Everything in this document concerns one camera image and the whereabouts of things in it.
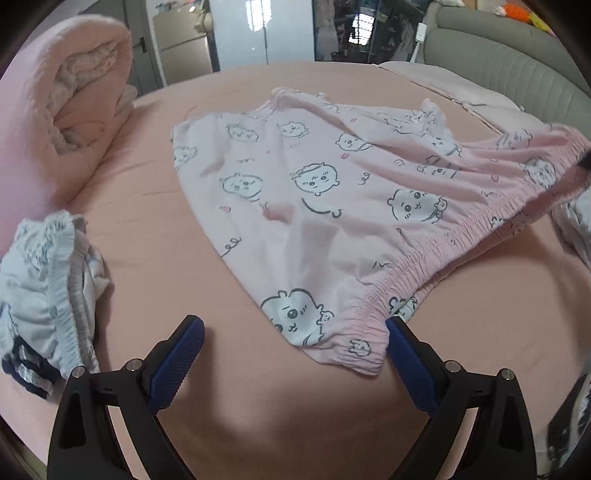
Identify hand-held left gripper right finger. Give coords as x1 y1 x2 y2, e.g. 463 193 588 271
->
385 316 540 480

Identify padded headboard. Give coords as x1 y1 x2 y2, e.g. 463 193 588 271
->
424 4 591 134

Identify white cloth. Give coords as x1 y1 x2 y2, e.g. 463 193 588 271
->
551 185 591 271

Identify white glossy cabinet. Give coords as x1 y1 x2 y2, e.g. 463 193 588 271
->
210 0 315 71

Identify rolled pink quilt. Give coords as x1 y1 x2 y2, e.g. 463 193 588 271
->
0 14 139 222

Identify dark glass cabinet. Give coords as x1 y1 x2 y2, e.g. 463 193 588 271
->
314 0 428 64

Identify bed with pink sheet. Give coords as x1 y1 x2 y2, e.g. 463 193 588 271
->
0 60 591 480

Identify light blue garment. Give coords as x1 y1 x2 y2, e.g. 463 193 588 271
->
0 210 114 379

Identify pink pillow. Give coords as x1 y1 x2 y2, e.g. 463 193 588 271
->
379 60 525 112

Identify pink cartoon print pants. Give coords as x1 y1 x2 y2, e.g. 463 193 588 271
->
171 88 591 377

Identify dark cloth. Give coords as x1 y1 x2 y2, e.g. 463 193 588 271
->
547 374 591 467

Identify orange plush toy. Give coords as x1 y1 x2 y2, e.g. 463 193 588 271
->
501 4 555 33

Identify navy striped garment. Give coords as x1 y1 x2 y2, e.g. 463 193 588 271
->
0 337 61 400

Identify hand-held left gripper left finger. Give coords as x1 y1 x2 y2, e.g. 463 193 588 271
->
47 315 206 480

